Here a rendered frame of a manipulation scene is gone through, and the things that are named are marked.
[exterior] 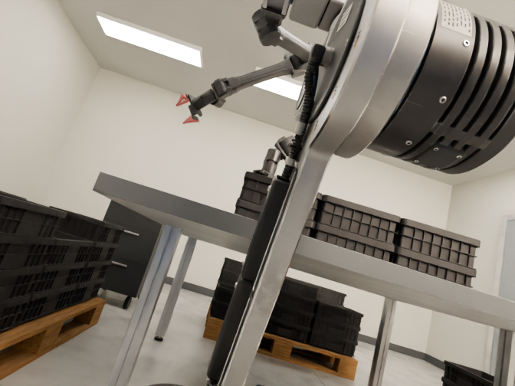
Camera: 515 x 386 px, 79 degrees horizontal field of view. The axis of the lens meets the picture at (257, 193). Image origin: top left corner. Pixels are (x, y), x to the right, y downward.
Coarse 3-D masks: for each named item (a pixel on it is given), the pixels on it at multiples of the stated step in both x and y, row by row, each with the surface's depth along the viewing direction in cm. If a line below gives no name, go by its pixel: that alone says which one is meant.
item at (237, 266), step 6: (228, 258) 285; (228, 264) 285; (234, 264) 286; (240, 264) 285; (222, 270) 283; (228, 270) 283; (234, 270) 285; (240, 270) 285; (222, 276) 282; (228, 276) 283; (234, 276) 284; (222, 282) 281; (228, 282) 282; (234, 282) 283; (216, 288) 284
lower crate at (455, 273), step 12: (396, 252) 111; (408, 252) 110; (396, 264) 110; (408, 264) 110; (420, 264) 111; (432, 264) 111; (444, 264) 110; (456, 264) 110; (444, 276) 110; (456, 276) 110; (468, 276) 110
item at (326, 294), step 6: (324, 288) 291; (318, 294) 290; (324, 294) 290; (330, 294) 292; (336, 294) 292; (342, 294) 292; (324, 300) 289; (330, 300) 290; (336, 300) 291; (342, 300) 291
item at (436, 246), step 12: (396, 228) 118; (408, 228) 113; (396, 240) 115; (408, 240) 112; (420, 240) 112; (432, 240) 112; (444, 240) 113; (456, 240) 113; (420, 252) 111; (432, 252) 112; (444, 252) 112; (456, 252) 112; (468, 252) 112; (468, 264) 111
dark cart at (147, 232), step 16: (112, 208) 247; (128, 208) 248; (128, 224) 246; (144, 224) 247; (160, 224) 249; (128, 240) 244; (144, 240) 245; (112, 256) 240; (128, 256) 242; (144, 256) 243; (112, 272) 238; (128, 272) 239; (144, 272) 241; (112, 288) 236; (128, 288) 237; (128, 304) 240
